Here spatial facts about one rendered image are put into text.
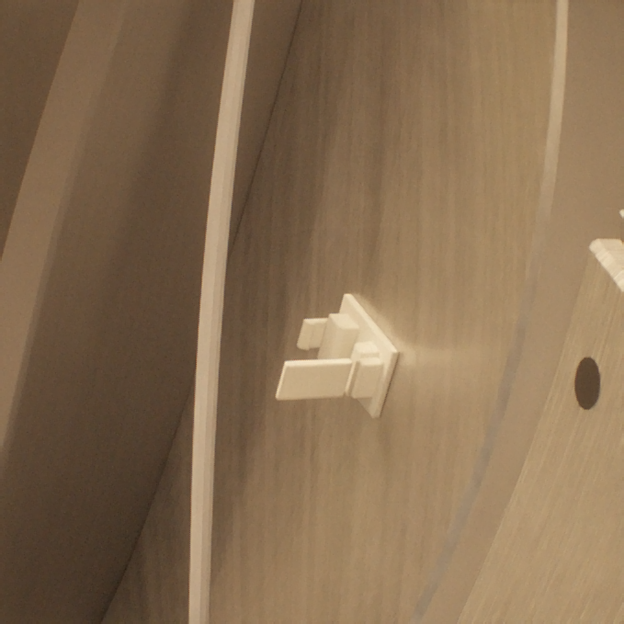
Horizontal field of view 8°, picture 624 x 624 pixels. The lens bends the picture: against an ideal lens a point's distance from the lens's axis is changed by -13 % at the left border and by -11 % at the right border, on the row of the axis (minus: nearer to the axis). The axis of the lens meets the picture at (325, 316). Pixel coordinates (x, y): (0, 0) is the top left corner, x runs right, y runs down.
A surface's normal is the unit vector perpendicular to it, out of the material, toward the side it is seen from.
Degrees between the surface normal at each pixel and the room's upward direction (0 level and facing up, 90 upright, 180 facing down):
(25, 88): 66
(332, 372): 115
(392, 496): 90
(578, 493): 90
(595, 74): 90
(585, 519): 90
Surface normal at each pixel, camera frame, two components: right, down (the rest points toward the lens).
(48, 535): 0.36, 0.71
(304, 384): 0.44, 0.52
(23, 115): 0.47, -0.29
